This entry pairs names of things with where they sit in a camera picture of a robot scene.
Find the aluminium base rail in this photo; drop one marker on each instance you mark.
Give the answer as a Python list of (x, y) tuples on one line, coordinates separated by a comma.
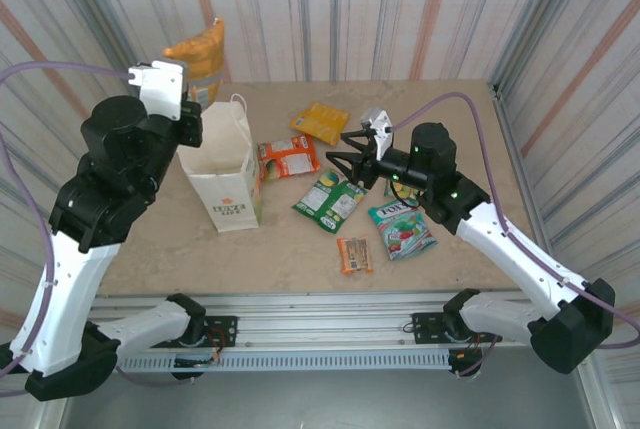
[(320, 321)]

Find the orange white snack packet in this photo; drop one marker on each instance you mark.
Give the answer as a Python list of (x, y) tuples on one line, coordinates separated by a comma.
[(290, 156)]

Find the small orange bar packet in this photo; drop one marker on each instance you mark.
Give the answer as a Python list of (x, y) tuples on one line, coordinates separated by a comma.
[(355, 255)]

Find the green white snack packet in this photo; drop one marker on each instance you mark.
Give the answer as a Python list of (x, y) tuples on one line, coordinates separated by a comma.
[(325, 201)]

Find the aluminium frame post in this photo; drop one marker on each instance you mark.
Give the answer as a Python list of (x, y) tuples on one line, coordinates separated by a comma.
[(512, 149)]

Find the white paper bag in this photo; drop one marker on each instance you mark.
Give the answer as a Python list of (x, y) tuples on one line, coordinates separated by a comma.
[(230, 199)]

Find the black electronics box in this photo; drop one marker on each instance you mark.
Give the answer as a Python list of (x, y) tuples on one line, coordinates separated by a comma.
[(465, 364), (190, 369)]

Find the large orange snack bag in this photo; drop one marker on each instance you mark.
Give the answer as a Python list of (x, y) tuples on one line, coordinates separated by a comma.
[(205, 54)]

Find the yellow snack pouch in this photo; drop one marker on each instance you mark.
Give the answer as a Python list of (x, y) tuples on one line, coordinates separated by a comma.
[(320, 121)]

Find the teal candy bag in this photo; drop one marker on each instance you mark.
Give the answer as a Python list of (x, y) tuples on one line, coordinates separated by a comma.
[(402, 231)]

